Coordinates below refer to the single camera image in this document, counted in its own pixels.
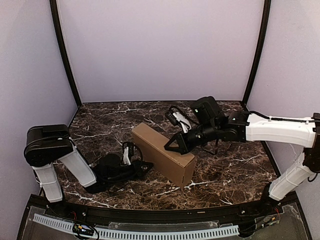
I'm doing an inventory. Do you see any small electronics board right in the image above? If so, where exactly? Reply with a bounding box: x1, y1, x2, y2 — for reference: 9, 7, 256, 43
260, 217, 280, 228

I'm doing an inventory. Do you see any black frame post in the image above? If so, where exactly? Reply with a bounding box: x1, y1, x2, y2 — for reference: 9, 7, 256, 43
242, 0, 272, 106
49, 0, 82, 109

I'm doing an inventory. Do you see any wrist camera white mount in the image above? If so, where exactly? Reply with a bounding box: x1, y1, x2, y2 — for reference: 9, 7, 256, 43
122, 141, 143, 166
165, 105, 199, 133

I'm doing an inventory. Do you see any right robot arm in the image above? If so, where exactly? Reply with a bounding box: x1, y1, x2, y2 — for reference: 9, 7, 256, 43
164, 96, 320, 202

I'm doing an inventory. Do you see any small electronics board left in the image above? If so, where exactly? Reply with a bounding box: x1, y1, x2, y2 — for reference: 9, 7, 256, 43
72, 223, 95, 236

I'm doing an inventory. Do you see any brown cardboard box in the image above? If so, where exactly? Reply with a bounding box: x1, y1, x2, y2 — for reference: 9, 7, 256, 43
131, 123, 196, 188

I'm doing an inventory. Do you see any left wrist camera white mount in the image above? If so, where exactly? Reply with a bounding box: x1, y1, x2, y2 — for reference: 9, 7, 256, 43
122, 141, 143, 166

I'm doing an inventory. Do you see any white slotted cable duct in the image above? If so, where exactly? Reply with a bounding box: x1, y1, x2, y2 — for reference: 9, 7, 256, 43
32, 213, 240, 240

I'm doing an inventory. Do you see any right black frame post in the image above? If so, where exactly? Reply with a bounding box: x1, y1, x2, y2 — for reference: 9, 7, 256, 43
242, 0, 272, 106

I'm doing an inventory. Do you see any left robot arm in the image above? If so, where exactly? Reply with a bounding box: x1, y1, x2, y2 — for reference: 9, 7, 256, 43
23, 124, 154, 203

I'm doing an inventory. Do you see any small electronics board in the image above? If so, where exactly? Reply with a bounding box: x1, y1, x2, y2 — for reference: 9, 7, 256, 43
260, 217, 280, 228
72, 223, 95, 236

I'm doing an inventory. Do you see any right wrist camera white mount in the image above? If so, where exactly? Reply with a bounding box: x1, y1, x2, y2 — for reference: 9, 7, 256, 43
165, 105, 199, 133

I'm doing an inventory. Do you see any left black frame post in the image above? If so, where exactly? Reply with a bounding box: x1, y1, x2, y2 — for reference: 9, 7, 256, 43
49, 0, 82, 109

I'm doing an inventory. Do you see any black front rail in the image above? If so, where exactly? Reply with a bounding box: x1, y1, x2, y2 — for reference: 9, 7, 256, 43
29, 189, 298, 227

